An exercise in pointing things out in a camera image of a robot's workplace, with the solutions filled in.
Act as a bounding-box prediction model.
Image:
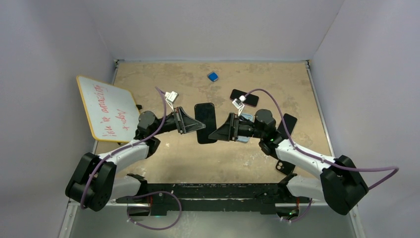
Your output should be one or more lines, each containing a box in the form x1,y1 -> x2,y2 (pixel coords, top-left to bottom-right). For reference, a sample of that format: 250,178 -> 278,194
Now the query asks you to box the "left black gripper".
152,107 -> 205,136

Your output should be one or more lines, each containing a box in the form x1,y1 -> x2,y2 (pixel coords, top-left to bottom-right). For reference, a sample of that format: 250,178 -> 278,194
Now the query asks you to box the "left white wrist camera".
164,91 -> 179,110

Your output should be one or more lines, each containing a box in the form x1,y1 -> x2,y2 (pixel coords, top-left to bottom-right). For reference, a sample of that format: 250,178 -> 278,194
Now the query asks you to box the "white whiteboard yellow frame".
76,75 -> 140,142

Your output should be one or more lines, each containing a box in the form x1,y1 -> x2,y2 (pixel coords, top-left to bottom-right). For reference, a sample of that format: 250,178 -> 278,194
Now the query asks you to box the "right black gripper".
209,113 -> 264,142

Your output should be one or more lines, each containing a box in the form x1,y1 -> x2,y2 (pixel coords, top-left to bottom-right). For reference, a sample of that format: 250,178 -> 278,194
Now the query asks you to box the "black phone right side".
277,114 -> 298,139

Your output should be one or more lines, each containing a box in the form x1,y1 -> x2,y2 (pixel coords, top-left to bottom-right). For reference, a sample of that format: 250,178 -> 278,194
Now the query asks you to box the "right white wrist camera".
232,95 -> 246,116

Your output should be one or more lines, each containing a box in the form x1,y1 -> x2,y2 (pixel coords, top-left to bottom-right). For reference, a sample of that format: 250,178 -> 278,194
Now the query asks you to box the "blue eraser block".
207,72 -> 219,82

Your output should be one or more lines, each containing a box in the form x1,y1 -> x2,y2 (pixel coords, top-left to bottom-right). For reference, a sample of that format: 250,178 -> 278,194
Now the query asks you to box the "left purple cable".
80,86 -> 182,231

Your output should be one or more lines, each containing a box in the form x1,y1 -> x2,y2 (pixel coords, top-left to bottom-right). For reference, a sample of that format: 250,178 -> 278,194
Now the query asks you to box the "black phone near top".
229,89 -> 260,108

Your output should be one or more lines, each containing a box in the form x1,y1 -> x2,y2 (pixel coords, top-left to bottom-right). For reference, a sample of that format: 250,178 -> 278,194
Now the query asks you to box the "light blue phone case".
236,113 -> 254,143

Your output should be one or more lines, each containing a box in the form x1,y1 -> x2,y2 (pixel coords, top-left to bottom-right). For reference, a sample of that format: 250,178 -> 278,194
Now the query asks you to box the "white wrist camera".
164,91 -> 179,110
232,95 -> 246,116

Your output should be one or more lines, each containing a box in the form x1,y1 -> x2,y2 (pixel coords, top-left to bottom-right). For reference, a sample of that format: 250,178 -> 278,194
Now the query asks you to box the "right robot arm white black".
209,109 -> 369,215

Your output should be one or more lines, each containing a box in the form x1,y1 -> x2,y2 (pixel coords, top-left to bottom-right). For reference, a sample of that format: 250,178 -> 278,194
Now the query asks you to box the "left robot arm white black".
65,107 -> 206,211

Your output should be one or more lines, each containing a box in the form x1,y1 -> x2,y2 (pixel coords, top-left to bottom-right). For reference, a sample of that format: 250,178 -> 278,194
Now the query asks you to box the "black phone with camera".
194,103 -> 216,144

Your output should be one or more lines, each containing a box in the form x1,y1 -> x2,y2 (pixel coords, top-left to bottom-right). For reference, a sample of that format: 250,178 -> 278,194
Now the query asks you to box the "black phone case right edge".
275,159 -> 295,176

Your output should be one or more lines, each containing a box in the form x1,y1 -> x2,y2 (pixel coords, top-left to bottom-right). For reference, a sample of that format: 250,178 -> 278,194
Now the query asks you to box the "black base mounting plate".
116,183 -> 309,216

